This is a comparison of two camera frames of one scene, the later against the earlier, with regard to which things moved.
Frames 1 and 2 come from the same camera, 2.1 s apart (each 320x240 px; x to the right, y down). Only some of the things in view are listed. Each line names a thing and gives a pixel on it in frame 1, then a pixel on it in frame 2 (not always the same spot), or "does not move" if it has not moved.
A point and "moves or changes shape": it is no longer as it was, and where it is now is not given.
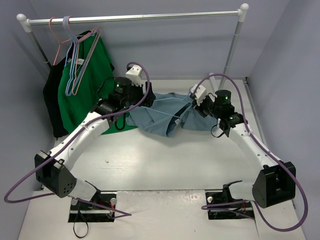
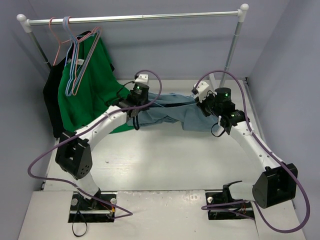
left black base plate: (83, 212) does not move
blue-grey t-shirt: (168, 112) moves or changes shape
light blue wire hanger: (166, 99) to (163, 106)
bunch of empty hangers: (67, 21) does not move
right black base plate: (217, 197) does not move
